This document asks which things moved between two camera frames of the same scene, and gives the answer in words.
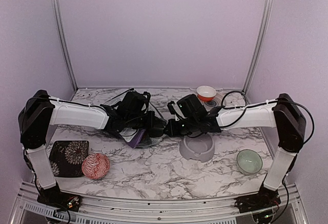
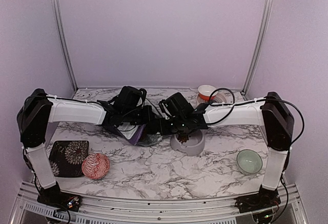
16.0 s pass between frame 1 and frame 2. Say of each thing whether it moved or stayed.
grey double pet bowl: moved
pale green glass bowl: stayed
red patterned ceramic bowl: stayed
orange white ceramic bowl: stayed
